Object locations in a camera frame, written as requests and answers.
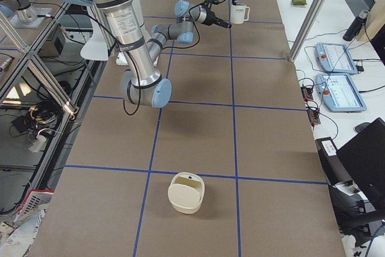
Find white ceramic mug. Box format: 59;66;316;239
230;3;250;25

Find green bean bag pouch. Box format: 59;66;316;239
291;0;307;6

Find upper teach pendant tablet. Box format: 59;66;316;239
315;43;358;75

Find teach pendant tablet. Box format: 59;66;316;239
315;43;358;75
315;73;367;113

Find black water bottle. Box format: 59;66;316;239
343;10;369;42

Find lower teach pendant tablet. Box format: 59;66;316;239
315;73;367;113

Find cream swing-lid trash bin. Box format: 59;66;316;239
167;172;205;214

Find black computer mouse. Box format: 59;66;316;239
354;122;370;133

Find black laptop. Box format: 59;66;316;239
337;117;384;208

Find aluminium frame post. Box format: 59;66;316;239
287;0;325;63

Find white central pedestal column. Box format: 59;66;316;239
80;0;157;67

